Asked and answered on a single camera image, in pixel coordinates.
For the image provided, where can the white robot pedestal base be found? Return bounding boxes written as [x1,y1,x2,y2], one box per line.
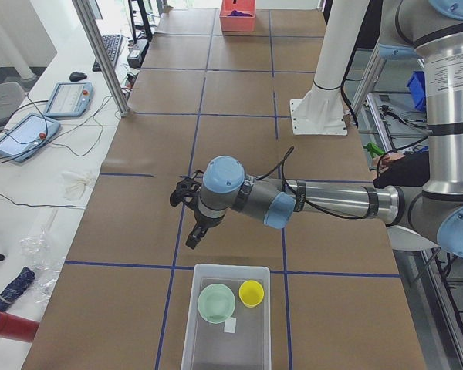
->
[290,0,370,136]

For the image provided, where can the black computer keyboard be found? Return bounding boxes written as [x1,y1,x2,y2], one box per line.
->
[102,34,123,66]

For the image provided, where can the yellow plastic cup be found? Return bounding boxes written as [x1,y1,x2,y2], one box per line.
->
[238,280,265,308]

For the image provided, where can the aluminium frame post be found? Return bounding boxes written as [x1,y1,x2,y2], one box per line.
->
[72,0,130,117]

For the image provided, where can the clear plastic storage box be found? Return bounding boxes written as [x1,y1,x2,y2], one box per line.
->
[181,264,272,369]

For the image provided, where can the seated person in black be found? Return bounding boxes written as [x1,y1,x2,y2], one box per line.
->
[371,152,430,188]

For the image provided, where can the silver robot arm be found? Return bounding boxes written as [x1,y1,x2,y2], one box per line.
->
[170,1,463,258]

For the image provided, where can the red cylinder tube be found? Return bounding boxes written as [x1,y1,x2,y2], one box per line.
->
[0,311,39,343]

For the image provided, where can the crumpled clear plastic wrap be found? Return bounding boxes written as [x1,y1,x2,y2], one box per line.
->
[19,227,66,308]

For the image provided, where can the teach pendant tablet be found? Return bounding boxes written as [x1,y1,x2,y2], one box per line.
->
[43,82,93,119]
[0,113,61,163]

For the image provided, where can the far teach pendant tablet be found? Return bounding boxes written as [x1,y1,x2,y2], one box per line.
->
[43,82,93,119]

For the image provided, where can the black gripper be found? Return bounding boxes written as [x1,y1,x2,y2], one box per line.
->
[170,170,216,249]

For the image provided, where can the mint green bowl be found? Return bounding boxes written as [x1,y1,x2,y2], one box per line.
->
[198,284,236,324]

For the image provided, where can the purple microfiber cloth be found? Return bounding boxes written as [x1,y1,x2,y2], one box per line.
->
[228,9,253,17]

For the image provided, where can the folded dark blue umbrella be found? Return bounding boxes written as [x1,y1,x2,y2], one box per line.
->
[0,267,35,312]

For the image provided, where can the near teach pendant tablet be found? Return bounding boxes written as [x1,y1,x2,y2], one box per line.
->
[0,113,61,163]

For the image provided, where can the pink plastic bin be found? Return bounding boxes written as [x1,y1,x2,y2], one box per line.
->
[219,0,256,32]

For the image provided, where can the black computer mouse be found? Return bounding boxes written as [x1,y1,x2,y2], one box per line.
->
[69,72,87,82]

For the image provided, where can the green handled tool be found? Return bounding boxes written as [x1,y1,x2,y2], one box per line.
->
[363,142,384,158]

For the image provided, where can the blue storage bin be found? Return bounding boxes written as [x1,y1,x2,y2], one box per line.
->
[406,71,426,112]

